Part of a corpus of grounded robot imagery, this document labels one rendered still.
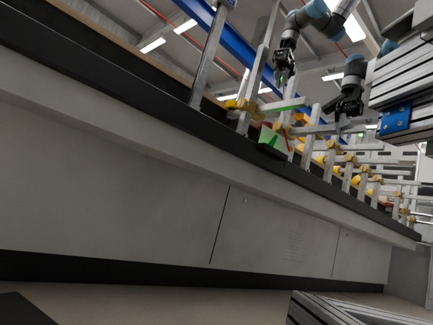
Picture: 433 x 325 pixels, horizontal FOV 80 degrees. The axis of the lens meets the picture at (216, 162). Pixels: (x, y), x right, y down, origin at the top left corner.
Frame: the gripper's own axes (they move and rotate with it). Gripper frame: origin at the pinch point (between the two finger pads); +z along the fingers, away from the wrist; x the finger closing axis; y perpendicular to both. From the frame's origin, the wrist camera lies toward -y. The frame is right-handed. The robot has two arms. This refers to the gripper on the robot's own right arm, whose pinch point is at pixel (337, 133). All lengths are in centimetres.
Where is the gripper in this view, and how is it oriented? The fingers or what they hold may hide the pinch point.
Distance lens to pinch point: 119.6
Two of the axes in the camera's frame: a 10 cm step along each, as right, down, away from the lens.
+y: 6.2, 0.1, -7.8
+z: -2.5, 9.5, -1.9
